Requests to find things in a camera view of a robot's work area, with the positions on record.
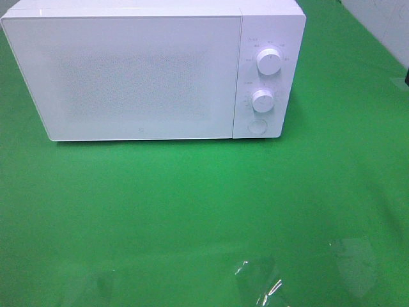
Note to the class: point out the white microwave oven body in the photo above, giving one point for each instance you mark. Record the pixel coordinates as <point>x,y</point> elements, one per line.
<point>264,24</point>

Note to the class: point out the white microwave knob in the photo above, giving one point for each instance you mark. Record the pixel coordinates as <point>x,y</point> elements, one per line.
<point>269,61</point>
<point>263,101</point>

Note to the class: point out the round white door release button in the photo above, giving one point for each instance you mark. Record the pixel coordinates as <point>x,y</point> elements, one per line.
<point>258,126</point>

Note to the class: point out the white microwave door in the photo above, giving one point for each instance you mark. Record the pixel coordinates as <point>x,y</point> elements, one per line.
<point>94,79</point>

